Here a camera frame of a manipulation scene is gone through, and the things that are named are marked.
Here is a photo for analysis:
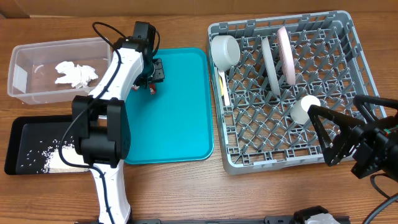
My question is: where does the white cup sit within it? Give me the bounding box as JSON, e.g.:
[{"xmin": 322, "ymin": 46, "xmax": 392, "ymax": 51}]
[{"xmin": 290, "ymin": 95, "xmax": 320, "ymax": 124}]

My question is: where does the grey bowl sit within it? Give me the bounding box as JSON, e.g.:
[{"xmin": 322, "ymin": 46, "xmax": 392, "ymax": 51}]
[{"xmin": 210, "ymin": 35, "xmax": 241, "ymax": 72}]

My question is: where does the grey plate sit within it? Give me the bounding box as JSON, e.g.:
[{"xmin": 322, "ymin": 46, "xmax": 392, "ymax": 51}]
[{"xmin": 261, "ymin": 37, "xmax": 280, "ymax": 96}]

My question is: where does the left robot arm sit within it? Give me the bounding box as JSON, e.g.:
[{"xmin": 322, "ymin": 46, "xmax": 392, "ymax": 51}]
[{"xmin": 64, "ymin": 22, "xmax": 165, "ymax": 223}]

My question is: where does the grey dishwasher rack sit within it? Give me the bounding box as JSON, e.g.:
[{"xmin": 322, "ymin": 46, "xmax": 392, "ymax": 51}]
[{"xmin": 208, "ymin": 11, "xmax": 378, "ymax": 175}]

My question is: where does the teal serving tray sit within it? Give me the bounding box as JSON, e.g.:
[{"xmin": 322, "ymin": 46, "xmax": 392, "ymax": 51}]
[{"xmin": 125, "ymin": 48, "xmax": 214, "ymax": 165}]

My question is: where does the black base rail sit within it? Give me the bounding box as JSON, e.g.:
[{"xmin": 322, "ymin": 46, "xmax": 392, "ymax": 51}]
[{"xmin": 74, "ymin": 214, "xmax": 351, "ymax": 224}]

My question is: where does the clear plastic bin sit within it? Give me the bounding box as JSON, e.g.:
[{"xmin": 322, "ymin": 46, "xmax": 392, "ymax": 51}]
[{"xmin": 7, "ymin": 37, "xmax": 112, "ymax": 105}]

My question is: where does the pink plate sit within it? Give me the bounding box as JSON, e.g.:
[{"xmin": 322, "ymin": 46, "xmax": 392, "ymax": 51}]
[{"xmin": 277, "ymin": 26, "xmax": 295, "ymax": 85}]

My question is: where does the yellow plastic spoon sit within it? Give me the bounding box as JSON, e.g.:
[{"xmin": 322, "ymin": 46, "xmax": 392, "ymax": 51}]
[{"xmin": 218, "ymin": 76, "xmax": 224, "ymax": 96}]

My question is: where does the red ketchup packet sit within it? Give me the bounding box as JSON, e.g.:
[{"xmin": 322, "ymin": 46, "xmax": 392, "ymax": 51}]
[{"xmin": 132, "ymin": 83, "xmax": 156, "ymax": 95}]

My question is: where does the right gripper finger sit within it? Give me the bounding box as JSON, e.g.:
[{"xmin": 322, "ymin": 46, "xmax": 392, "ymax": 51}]
[
  {"xmin": 353, "ymin": 95, "xmax": 397, "ymax": 123},
  {"xmin": 307, "ymin": 105, "xmax": 366, "ymax": 167}
]

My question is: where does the black plastic tray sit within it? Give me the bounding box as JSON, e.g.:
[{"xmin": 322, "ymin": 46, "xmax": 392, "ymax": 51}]
[{"xmin": 4, "ymin": 115, "xmax": 89, "ymax": 175}]

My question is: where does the white napkin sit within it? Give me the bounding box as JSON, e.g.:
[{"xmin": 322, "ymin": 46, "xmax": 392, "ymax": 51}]
[{"xmin": 55, "ymin": 61, "xmax": 98, "ymax": 88}]

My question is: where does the white plastic fork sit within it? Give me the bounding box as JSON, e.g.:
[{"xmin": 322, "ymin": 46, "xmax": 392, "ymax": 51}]
[{"xmin": 218, "ymin": 70, "xmax": 230, "ymax": 106}]

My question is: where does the white rice pile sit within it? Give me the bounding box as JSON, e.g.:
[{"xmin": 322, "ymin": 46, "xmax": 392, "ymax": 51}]
[{"xmin": 26, "ymin": 138, "xmax": 93, "ymax": 174}]

